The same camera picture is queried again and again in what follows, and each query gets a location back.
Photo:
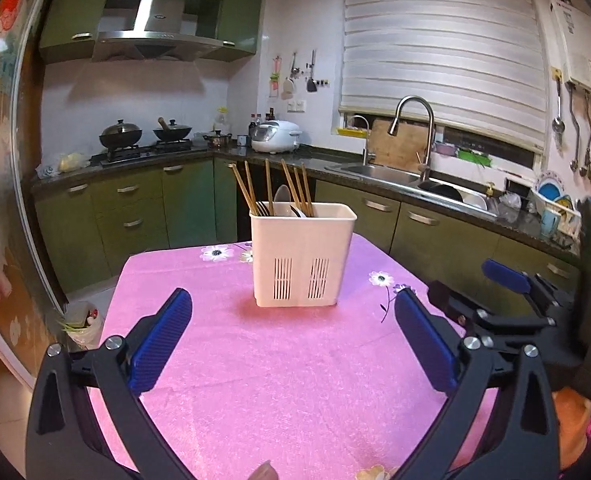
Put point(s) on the black wok right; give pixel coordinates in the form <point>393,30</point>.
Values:
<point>170,131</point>

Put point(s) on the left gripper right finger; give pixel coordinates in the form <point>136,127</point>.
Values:
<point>498,420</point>

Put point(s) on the pink floral tablecloth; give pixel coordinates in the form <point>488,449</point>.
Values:
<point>319,393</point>

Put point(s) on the bamboo chopstick separate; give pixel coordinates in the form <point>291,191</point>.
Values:
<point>305,185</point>

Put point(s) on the wooden cutting board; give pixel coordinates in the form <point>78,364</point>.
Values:
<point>381,145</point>

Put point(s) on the black plastic fork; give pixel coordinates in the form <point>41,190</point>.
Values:
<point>263,209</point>

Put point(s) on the small black pot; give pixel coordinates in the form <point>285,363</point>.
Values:
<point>217,140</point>

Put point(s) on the steel kitchen sink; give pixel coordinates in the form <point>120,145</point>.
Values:
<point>435,191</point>

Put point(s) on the bamboo chopstick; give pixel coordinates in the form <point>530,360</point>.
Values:
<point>269,186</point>
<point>251,185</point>
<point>295,186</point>
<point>249,200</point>

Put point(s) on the white window blind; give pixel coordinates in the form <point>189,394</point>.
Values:
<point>480,64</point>

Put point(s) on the steel kitchen faucet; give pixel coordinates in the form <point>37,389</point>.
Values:
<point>413,152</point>

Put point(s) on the white rice cooker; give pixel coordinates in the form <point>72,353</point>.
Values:
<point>276,136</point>

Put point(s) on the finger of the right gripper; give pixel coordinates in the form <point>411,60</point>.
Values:
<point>506,277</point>
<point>460,304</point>

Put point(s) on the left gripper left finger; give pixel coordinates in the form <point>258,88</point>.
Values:
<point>64,439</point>

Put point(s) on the black wok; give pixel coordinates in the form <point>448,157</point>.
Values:
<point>170,131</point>
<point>120,135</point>

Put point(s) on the dish rack with dishes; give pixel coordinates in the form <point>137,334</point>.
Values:
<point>548,192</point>

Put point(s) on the steel range hood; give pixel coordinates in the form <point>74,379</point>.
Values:
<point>157,30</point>

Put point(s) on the black wok left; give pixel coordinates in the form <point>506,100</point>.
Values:
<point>120,135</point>

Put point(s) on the green kitchen cabinets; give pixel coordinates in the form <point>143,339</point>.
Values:
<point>93,220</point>

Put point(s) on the white water heater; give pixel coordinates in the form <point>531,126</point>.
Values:
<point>573,29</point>

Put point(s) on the white plastic spoon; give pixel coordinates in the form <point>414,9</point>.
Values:
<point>282,195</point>

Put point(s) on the white trash bin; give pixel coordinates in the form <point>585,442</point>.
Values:
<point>83,323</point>

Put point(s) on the white plastic utensil holder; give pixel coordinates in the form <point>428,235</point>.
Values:
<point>300,261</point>

